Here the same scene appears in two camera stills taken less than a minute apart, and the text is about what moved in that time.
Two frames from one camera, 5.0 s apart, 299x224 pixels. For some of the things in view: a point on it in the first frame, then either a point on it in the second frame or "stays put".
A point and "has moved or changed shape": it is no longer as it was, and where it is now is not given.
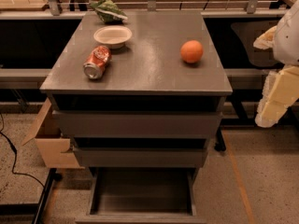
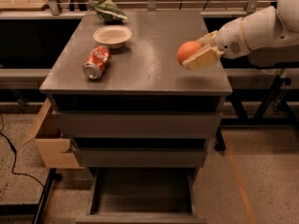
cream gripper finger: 265,40 to 208,40
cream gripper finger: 280,91 to 207,58
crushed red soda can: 94,65 stays put
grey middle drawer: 141,157 stays put
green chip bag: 108,11 stays put
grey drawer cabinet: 145,92 stays put
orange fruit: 192,51 has moved or changed shape
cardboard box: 51,150 stays put
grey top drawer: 134,123 stays put
